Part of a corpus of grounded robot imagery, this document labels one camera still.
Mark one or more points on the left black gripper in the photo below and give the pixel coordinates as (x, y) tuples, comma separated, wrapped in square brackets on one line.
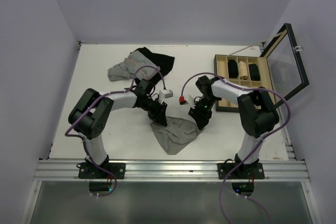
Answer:
[(158, 115)]

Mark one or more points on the striped grey underwear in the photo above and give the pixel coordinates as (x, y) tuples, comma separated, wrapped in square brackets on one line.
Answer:
[(132, 66)]

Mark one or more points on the glass box lid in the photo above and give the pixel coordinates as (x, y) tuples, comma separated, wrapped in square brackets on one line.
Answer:
[(284, 63)]

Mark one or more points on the black rolled underwear right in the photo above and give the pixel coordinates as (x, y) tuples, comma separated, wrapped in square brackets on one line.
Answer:
[(254, 72)]

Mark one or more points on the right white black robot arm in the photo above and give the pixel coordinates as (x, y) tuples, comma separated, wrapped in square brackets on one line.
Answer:
[(256, 109)]

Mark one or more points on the wooden compartment box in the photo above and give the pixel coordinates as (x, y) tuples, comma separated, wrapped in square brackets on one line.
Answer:
[(221, 69)]

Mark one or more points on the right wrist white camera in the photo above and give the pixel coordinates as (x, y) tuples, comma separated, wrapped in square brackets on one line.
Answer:
[(186, 100)]

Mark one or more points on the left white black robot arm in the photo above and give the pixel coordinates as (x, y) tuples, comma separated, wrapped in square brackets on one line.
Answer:
[(89, 116)]

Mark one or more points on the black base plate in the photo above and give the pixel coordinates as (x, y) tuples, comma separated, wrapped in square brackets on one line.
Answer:
[(88, 171), (251, 171)]

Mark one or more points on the black rolled underwear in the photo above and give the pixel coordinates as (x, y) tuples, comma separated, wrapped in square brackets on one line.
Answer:
[(254, 72), (233, 71)]

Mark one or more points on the aluminium mounting rail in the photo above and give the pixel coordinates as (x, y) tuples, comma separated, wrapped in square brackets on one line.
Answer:
[(59, 170)]

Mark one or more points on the beige rolled underwear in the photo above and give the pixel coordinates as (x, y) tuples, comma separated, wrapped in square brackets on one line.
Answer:
[(243, 71)]

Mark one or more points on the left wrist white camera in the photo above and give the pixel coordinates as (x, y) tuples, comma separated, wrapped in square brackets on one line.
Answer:
[(165, 94)]

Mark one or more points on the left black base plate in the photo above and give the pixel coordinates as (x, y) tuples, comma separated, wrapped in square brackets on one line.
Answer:
[(88, 171)]

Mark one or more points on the black rolled underwear left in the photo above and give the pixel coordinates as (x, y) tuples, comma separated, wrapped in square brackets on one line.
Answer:
[(233, 71)]

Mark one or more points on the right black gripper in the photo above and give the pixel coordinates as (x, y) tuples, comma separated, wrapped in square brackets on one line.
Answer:
[(202, 118)]

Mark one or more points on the wrist white camera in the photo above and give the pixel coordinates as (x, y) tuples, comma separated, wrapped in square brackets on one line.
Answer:
[(186, 100), (165, 94)]

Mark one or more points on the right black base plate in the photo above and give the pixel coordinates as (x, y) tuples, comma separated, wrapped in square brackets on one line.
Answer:
[(251, 171)]

